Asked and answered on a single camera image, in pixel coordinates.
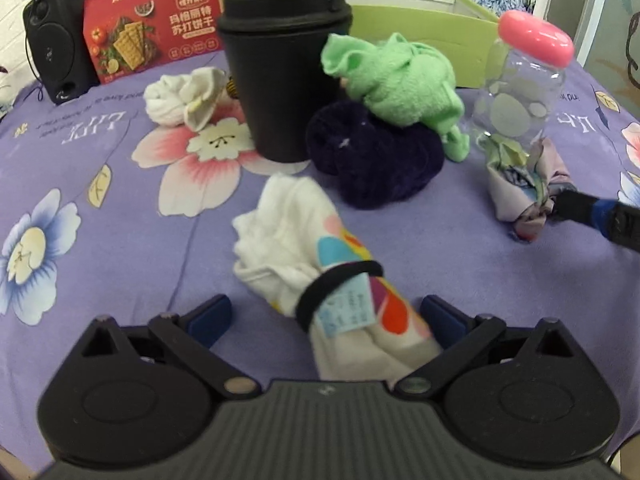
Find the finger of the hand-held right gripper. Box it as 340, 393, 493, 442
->
549, 187, 640, 256

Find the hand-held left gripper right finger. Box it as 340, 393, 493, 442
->
395, 295, 576, 397

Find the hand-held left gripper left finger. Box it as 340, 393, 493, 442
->
76, 294, 262, 401

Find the floral lilac cloth bundle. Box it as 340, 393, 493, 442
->
482, 135, 577, 244

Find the white sock with colourful print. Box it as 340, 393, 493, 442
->
232, 174, 444, 382

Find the black hair tie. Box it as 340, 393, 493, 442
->
294, 260, 385, 334

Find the dark purple velvet cloth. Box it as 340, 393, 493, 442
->
305, 100, 446, 211

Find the light green cardboard box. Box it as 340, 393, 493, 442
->
344, 0, 501, 90

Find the white cloth bundle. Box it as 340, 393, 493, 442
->
144, 67, 231, 131

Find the light green towel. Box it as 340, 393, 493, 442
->
320, 32, 471, 163

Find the clear bottle with pink cap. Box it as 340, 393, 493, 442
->
470, 9, 576, 154

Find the black lidded cup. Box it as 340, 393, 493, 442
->
216, 0, 354, 164

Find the red cracker box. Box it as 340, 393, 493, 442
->
82, 0, 226, 85

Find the black speaker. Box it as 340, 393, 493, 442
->
22, 0, 101, 106

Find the black speaker cable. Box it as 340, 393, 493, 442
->
22, 0, 85, 92

